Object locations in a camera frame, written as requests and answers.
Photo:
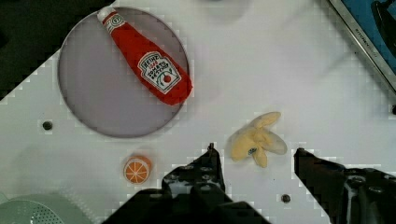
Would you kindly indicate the red plush ketchup bottle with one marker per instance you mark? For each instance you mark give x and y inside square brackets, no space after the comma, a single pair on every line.
[154,68]

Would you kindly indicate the yellow plush banana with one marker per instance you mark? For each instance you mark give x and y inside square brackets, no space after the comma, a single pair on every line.
[257,139]

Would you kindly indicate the green plastic colander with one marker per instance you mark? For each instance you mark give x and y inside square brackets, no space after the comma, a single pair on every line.
[40,209]

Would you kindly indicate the grey round plate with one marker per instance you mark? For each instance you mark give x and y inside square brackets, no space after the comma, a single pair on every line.
[100,88]

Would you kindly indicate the plush orange slice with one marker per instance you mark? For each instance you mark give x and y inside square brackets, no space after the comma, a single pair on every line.
[137,169]

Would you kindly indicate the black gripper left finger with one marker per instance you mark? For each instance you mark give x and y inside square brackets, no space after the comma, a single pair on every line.
[204,170]

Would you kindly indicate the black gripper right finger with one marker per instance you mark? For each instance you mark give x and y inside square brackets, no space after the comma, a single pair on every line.
[348,195]

